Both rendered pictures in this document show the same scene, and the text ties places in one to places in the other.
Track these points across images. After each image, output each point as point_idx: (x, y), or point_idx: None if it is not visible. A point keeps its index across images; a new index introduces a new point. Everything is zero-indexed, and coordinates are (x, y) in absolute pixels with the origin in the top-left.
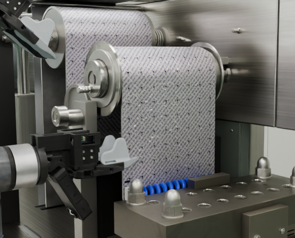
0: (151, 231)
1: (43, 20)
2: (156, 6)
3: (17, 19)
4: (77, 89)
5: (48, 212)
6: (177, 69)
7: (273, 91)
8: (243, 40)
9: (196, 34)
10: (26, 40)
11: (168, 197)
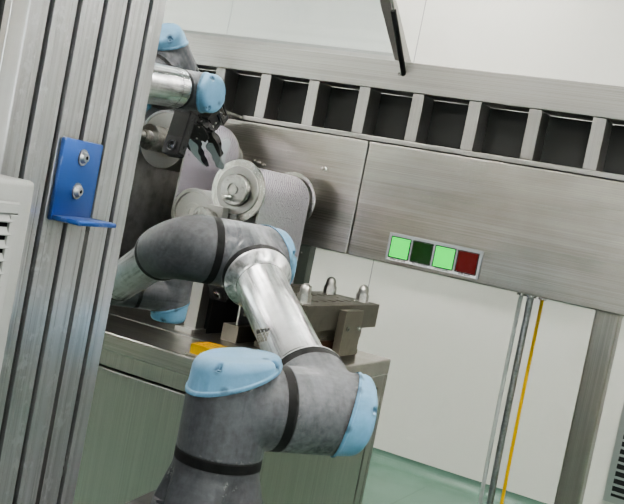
0: None
1: (225, 138)
2: (230, 123)
3: (218, 136)
4: (222, 196)
5: (116, 307)
6: (290, 193)
7: (350, 225)
8: (328, 177)
9: (277, 161)
10: (213, 152)
11: (305, 287)
